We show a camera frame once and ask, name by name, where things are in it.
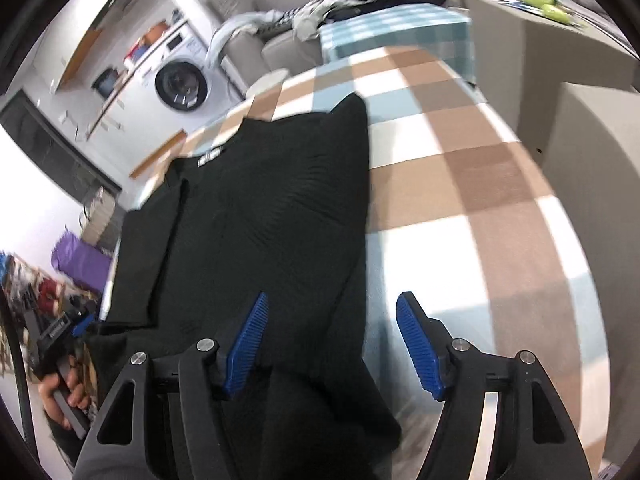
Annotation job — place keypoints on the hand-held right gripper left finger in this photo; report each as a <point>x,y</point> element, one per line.
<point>247,345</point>

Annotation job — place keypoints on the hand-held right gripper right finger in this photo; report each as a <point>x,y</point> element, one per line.
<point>415,340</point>

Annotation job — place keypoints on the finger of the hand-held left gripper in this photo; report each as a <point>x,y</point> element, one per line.
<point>84,325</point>

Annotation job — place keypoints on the black knit sweater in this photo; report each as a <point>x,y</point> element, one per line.
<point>275,200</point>

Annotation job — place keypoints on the person's left hand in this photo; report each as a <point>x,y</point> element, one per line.
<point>77,385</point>

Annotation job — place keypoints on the wooden shoe rack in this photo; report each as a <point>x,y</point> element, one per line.
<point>35,290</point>

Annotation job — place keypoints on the purple bag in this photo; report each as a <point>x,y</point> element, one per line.
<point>80,265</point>

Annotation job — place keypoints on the woven basket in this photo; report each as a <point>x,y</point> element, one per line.
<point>102,220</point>

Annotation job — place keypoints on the brown blue checkered tablecloth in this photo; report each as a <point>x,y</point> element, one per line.
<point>475,185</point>

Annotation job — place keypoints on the black glass door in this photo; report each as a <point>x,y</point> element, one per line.
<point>50,145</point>

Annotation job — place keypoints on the white counter with wooden top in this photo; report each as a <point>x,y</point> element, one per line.
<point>145,110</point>

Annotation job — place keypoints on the grey upholstered block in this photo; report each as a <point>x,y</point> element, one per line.
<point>600,185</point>

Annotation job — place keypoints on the dark cooking pot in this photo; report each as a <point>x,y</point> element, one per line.
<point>106,82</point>

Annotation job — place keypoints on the white washing machine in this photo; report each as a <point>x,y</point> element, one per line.
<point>180,82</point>

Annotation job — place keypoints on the white round stool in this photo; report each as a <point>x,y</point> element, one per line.
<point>267,84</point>

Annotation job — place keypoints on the red basin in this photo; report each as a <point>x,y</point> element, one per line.
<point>150,40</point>

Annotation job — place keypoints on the grey sofa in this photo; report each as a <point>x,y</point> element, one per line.
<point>290,55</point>

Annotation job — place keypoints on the light grey garment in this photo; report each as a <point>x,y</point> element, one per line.
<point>225,35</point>

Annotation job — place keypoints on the teal checkered cloth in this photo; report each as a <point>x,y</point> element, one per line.
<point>400,22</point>

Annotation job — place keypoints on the grey cabinet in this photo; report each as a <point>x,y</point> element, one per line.
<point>550,50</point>

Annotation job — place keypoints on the black white checkered pillow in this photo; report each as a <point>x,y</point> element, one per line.
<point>282,17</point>

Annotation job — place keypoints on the pale green grey garment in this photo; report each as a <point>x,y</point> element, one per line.
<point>310,20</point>

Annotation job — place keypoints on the white wall cabinet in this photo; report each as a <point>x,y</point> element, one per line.
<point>100,25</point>

